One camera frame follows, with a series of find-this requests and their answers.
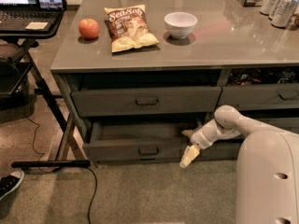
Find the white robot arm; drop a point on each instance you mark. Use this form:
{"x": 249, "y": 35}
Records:
{"x": 267, "y": 168}

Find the black smartphone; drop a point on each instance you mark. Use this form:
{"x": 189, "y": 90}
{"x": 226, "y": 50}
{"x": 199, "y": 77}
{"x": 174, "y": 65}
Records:
{"x": 52, "y": 4}

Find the sea salt chip bag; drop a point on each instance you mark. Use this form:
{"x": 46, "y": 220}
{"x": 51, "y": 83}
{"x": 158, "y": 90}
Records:
{"x": 129, "y": 28}

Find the red apple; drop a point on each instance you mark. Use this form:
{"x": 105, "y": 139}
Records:
{"x": 88, "y": 28}

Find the black and white sneaker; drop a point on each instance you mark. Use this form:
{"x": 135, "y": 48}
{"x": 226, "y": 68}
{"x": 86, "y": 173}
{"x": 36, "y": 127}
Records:
{"x": 10, "y": 183}

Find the white can right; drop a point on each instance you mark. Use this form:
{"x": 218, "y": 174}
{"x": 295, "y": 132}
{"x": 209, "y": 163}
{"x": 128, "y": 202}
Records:
{"x": 284, "y": 12}

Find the white ceramic bowl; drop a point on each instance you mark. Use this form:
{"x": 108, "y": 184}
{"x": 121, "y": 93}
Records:
{"x": 179, "y": 24}

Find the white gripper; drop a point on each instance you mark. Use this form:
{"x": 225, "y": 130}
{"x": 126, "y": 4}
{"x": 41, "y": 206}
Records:
{"x": 199, "y": 139}

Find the yellow sticky note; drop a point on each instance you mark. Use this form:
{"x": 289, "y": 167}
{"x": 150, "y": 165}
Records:
{"x": 36, "y": 26}

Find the black laptop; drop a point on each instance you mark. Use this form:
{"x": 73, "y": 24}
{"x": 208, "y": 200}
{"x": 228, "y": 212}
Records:
{"x": 15, "y": 15}

